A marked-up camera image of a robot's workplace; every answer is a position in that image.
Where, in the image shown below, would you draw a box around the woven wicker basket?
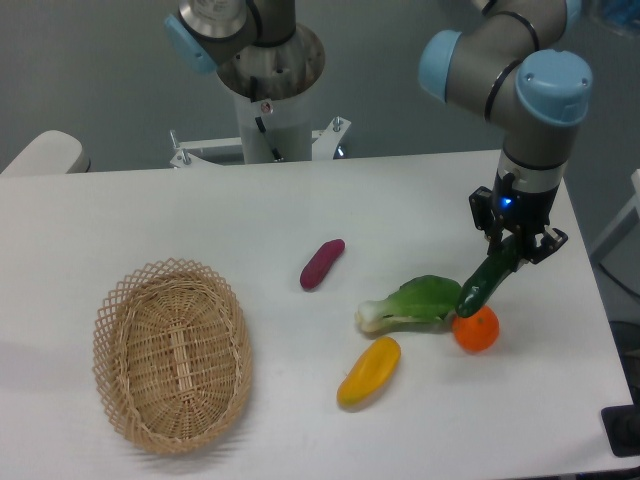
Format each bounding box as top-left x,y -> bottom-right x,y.
92,258 -> 252,455

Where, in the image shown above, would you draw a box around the white chair armrest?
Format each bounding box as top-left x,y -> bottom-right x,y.
1,130 -> 91,178

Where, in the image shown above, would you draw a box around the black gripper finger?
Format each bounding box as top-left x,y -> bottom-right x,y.
469,186 -> 504,250
518,226 -> 568,265

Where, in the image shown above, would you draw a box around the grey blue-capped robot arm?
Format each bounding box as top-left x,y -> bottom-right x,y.
164,1 -> 592,270

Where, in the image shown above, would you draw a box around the clear container blue contents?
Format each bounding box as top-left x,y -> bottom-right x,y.
590,0 -> 639,38

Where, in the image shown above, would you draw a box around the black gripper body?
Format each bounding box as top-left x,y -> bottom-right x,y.
485,172 -> 559,237

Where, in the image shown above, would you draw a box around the black device at table edge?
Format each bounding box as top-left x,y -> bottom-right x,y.
601,405 -> 639,458

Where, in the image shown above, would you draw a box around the purple sweet potato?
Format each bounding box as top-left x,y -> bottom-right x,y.
299,239 -> 346,291

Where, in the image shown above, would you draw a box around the white furniture edge right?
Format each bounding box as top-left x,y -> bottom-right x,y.
589,170 -> 639,264

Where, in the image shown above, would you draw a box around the green cucumber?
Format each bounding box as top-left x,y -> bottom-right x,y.
455,236 -> 521,318

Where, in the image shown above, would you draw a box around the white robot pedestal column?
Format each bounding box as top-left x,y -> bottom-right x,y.
215,22 -> 327,165

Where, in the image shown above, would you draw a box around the orange mandarin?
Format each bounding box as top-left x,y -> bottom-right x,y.
451,306 -> 500,353

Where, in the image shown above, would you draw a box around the green bok choy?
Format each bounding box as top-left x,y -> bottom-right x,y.
355,275 -> 461,334

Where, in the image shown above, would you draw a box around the white metal base frame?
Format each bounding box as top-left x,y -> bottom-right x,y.
169,116 -> 352,169

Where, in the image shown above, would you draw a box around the yellow mango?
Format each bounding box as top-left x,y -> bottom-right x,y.
336,336 -> 401,408

